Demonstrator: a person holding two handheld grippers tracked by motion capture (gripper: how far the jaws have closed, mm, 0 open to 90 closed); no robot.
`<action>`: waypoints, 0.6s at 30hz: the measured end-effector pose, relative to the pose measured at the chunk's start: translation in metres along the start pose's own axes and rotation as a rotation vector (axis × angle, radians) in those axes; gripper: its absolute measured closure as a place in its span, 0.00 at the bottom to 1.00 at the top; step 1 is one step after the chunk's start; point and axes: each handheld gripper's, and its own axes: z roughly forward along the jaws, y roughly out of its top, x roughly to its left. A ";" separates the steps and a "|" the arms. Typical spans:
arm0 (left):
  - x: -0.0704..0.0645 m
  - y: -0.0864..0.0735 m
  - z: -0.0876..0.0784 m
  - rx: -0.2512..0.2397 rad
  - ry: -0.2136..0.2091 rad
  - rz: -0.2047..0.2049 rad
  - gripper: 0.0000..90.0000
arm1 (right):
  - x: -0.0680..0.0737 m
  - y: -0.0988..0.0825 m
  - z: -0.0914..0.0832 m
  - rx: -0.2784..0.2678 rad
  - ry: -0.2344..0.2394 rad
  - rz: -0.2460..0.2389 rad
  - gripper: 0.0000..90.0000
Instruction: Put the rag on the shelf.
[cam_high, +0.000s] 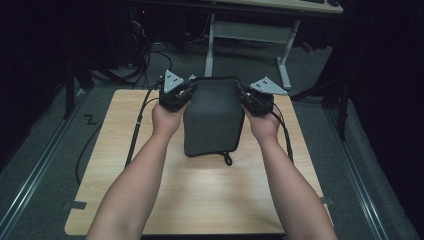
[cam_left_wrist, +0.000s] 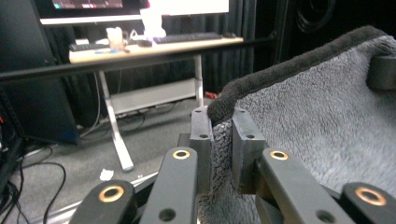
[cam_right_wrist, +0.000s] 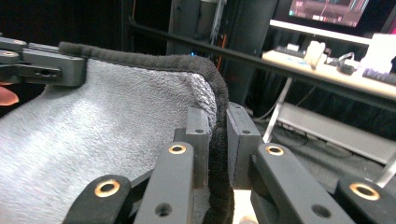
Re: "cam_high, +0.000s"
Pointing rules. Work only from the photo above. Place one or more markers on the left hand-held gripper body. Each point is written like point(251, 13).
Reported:
point(173, 98)

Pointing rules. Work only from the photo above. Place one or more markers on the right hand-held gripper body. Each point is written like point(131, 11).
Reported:
point(261, 103)

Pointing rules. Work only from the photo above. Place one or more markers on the black and yellow cloth bag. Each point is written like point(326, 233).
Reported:
point(213, 116)

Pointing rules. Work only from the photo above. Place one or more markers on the person's left hand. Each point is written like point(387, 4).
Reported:
point(166, 121)

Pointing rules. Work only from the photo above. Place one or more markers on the person's right hand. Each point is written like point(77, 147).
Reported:
point(265, 128)

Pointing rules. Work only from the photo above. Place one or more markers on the white paper scrap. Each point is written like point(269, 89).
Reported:
point(192, 77)

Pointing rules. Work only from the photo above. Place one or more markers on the small red object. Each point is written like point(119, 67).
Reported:
point(307, 47)

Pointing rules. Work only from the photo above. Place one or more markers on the dark computer tower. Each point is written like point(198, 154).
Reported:
point(138, 33)

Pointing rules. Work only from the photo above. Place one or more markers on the black metal stand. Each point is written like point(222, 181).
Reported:
point(341, 110)
point(69, 90)

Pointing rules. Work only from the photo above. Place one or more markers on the grey tape piece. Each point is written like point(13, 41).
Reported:
point(78, 205)
point(328, 200)

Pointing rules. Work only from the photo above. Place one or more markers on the white desk frame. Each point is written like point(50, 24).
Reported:
point(253, 31)

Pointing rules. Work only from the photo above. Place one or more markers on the metal floor rail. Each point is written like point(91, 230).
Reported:
point(360, 180)
point(36, 173)

